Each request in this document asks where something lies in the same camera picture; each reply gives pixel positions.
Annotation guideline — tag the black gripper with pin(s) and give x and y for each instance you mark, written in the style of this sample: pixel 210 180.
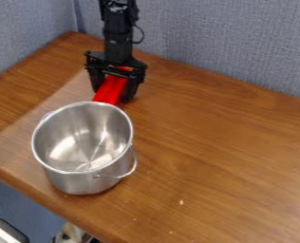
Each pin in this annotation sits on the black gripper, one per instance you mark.
pixel 131 70

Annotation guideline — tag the red rectangular block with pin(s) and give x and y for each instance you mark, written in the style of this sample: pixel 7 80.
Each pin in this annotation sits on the red rectangular block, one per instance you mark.
pixel 110 90

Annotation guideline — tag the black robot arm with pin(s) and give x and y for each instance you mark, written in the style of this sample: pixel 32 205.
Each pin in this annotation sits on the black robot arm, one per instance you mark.
pixel 121 31

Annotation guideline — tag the metal pot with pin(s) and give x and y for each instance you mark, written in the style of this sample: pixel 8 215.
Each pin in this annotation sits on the metal pot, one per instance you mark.
pixel 82 145

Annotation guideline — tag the white object below table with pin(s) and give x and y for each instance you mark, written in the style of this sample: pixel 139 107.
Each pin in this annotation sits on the white object below table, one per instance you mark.
pixel 73 234

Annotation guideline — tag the grey device below table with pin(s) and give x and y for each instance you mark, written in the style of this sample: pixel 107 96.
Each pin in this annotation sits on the grey device below table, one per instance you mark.
pixel 10 234

